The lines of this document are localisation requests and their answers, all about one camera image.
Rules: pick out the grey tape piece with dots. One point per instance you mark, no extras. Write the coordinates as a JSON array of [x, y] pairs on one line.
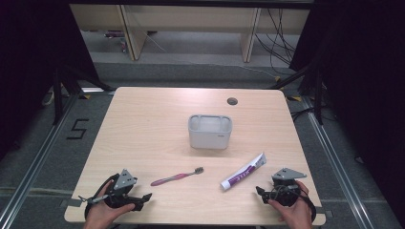
[[324, 212], [71, 202]]

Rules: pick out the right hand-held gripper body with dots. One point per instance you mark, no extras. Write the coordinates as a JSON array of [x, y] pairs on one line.
[[286, 187]]

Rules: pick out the black curtain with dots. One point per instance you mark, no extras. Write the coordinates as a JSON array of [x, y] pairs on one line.
[[31, 63], [366, 79]]

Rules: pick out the white plastic holder box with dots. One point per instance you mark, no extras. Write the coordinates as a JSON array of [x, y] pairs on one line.
[[210, 135]]

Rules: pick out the person's left hand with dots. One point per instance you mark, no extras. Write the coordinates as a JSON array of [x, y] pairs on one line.
[[105, 211]]

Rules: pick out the small red and white item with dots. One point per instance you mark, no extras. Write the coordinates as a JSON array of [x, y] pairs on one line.
[[122, 44]]

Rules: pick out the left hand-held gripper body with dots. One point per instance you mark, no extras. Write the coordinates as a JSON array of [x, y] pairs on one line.
[[122, 186]]

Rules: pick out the black metal stand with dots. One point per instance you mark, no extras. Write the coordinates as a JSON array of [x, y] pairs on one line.
[[58, 95], [316, 92]]

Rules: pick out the light wooden desk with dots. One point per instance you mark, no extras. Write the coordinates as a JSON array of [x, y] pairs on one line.
[[191, 22]]

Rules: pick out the pink toothbrush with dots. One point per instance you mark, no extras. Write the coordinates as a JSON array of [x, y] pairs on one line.
[[176, 177]]

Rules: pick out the aluminium floor rail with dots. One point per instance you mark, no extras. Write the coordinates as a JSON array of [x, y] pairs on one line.
[[337, 168], [35, 165]]

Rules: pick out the person's right hand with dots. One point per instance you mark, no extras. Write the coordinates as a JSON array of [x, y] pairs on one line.
[[294, 213]]

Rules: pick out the white and purple toothpaste tube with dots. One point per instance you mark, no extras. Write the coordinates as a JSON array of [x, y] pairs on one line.
[[243, 173]]

